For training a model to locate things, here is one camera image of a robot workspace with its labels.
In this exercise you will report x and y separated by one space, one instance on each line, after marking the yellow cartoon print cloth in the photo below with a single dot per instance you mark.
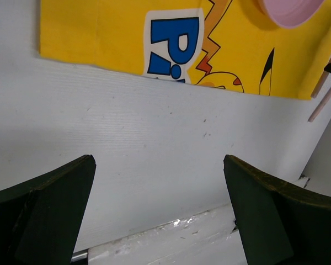
231 45

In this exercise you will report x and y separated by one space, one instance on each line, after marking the fork with pink handle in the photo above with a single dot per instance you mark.
320 106

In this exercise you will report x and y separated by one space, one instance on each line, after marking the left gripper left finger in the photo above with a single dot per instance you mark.
40 218

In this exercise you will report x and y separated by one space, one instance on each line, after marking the pink round plate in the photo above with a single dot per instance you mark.
290 13

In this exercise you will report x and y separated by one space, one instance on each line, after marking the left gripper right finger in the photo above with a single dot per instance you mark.
278 222

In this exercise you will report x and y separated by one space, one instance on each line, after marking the knife with pink handle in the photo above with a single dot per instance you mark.
320 82

